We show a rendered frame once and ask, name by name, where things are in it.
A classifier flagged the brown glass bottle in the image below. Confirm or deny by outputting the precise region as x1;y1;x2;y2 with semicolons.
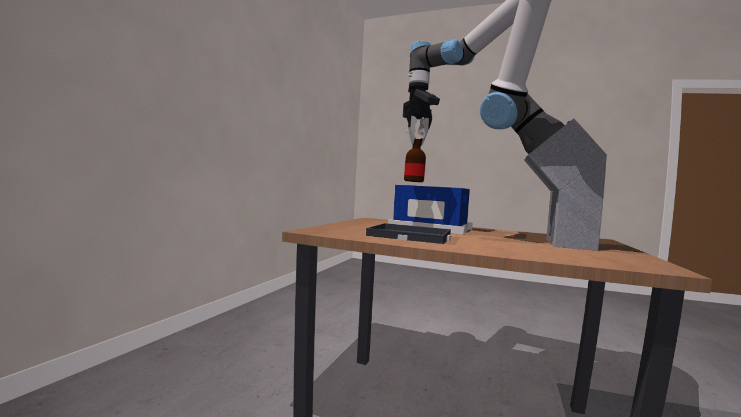
404;139;426;182

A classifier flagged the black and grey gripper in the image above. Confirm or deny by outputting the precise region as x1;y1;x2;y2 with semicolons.
403;82;432;146

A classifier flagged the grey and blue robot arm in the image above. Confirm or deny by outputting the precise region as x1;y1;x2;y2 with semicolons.
408;0;564;154

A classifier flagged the blue plastic crate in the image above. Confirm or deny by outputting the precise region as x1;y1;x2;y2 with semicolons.
393;185;469;226

